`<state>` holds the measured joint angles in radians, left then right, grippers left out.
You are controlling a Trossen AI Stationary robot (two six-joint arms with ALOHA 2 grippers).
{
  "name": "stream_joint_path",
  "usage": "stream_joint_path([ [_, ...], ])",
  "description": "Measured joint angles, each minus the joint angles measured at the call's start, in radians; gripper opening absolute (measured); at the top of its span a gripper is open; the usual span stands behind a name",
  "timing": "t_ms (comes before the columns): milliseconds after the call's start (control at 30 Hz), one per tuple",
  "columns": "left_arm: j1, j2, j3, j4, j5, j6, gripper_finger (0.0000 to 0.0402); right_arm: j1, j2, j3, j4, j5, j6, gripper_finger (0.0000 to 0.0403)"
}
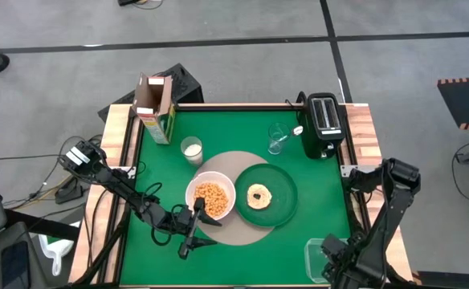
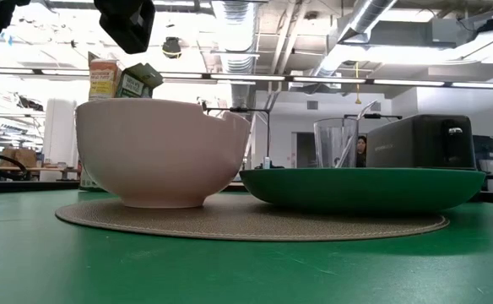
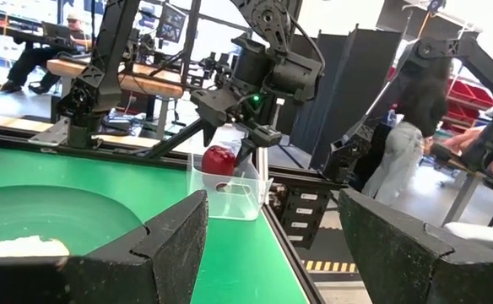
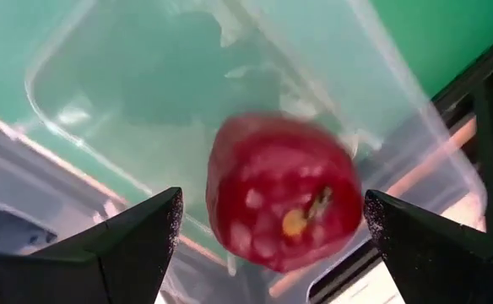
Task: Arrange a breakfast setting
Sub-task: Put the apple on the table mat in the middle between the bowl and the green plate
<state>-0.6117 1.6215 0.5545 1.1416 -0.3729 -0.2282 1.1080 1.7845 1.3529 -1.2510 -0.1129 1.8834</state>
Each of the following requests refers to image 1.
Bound glass of milk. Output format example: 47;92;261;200
180;136;204;166

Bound black toaster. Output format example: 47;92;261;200
298;92;346;160

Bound white bowl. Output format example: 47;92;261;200
185;170;237;222

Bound black mat with striped edge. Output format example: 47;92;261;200
437;75;469;130

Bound black aluminium table frame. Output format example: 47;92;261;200
73;104;414;289

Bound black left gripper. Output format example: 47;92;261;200
170;198;222;260

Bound black computer tower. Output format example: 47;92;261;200
97;63;205;121

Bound round beige placemat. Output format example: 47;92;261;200
191;151;275;246

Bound black floor stand foot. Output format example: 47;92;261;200
55;176;87;205

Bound clear plastic container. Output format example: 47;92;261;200
304;238;340;284

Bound bagel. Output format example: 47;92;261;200
246;183;273;210

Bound orange cereal pieces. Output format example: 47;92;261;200
194;182;230;218

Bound black floor cable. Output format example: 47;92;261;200
117;0;164;10

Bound panda cereal box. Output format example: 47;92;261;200
132;71;177;145

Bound empty clear glass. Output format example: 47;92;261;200
267;122;292;156

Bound green plate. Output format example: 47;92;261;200
234;163;299;228

